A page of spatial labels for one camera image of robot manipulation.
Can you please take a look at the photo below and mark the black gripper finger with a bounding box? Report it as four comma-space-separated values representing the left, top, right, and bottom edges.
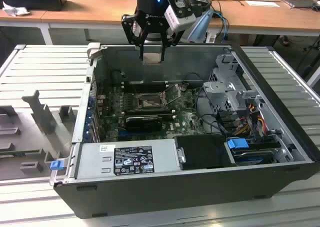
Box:
121, 13, 149, 62
159, 28, 186, 63

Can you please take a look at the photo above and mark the CPU with silver top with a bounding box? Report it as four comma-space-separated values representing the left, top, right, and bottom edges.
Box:
141, 52, 163, 66

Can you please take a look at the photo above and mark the metal socket cover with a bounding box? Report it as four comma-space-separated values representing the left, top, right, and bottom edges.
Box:
162, 83, 185, 106

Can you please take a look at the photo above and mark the CPU socket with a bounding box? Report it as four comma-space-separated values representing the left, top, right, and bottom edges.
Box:
136, 93, 169, 111

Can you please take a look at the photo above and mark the row of black RAM slots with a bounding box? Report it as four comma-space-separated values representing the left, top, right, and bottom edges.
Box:
122, 79, 168, 93
124, 108, 177, 120

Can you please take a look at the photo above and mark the wooden desk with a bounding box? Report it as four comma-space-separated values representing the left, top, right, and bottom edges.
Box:
0, 0, 320, 37

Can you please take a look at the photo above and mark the metal drive cage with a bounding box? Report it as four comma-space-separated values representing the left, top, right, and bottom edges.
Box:
201, 53, 253, 113

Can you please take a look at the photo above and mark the green motherboard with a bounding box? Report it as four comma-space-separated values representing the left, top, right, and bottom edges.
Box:
96, 83, 208, 143

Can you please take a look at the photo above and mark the graphics card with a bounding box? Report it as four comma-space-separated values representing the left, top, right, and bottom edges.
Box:
124, 115, 164, 133

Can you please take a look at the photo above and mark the white paper sheet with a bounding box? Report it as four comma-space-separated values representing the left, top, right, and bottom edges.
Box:
246, 0, 281, 8

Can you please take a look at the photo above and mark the foot in sandal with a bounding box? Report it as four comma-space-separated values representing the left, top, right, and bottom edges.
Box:
278, 34, 295, 47

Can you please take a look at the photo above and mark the crumpled white paper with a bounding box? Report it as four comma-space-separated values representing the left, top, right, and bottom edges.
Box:
1, 0, 31, 18

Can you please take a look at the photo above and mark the black plastic shroud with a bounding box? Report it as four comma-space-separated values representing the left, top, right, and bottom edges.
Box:
174, 133, 237, 172

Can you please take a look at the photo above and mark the hard disk in blue carrier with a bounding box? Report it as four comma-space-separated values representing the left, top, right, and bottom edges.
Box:
226, 138, 280, 166

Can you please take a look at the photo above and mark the grey notebook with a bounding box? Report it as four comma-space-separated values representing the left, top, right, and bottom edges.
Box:
283, 0, 317, 10

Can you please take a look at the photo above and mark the grey parts rack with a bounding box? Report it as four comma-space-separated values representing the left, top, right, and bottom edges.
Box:
0, 89, 82, 182

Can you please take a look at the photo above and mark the grey power supply unit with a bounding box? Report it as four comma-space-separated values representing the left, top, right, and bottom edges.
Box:
74, 138, 181, 180

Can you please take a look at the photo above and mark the blue case latch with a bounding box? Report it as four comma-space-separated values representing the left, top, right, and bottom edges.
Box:
49, 160, 63, 172

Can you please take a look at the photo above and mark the black PC case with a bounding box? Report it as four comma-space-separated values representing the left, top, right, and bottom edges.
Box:
49, 42, 320, 220

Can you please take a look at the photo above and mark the green RAM stick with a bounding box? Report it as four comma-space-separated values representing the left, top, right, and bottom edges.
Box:
0, 148, 41, 157

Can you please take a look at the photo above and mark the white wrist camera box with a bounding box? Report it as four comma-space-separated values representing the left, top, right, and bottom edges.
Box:
163, 0, 198, 35

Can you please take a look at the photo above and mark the blue cable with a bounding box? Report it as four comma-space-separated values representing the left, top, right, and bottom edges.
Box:
211, 8, 230, 42

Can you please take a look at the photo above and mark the coloured wire bundle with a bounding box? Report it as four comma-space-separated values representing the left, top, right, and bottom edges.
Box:
234, 103, 267, 138

